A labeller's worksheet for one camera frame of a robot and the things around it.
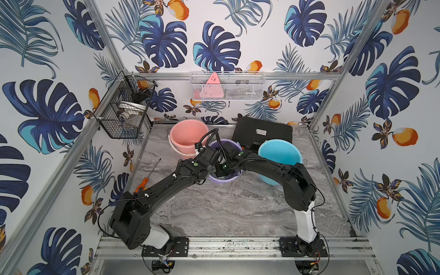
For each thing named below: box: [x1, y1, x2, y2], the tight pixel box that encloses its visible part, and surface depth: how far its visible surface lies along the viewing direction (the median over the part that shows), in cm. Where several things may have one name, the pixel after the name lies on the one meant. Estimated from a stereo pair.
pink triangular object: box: [199, 72, 225, 98], surface depth 92 cm
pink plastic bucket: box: [168, 119, 210, 160], surface depth 100 cm
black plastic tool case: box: [231, 116, 293, 150], surface depth 112 cm
